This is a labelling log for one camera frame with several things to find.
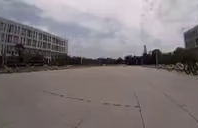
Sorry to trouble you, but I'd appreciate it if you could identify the grey concrete paved plaza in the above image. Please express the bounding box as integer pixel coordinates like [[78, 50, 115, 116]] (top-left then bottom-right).
[[0, 64, 198, 128]]

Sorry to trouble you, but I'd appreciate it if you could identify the distant dark building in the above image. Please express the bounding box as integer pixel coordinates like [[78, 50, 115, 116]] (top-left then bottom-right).
[[124, 54, 153, 66]]

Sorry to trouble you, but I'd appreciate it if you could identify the distant slim tower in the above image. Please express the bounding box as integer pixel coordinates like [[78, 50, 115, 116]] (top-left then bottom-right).
[[142, 44, 148, 57]]

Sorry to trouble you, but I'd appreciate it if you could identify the row of dark trees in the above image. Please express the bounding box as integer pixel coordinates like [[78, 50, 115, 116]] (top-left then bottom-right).
[[0, 43, 125, 67]]

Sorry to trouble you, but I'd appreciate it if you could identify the group of dark trees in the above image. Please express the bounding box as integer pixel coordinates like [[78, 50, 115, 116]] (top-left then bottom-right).
[[150, 46, 198, 66]]

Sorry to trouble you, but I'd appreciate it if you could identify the long pale building with windows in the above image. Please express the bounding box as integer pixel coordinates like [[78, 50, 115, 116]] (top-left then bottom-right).
[[0, 13, 69, 64]]

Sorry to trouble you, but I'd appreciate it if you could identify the pile of pale rubble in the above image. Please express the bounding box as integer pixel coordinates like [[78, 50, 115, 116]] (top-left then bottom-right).
[[156, 61, 198, 80]]

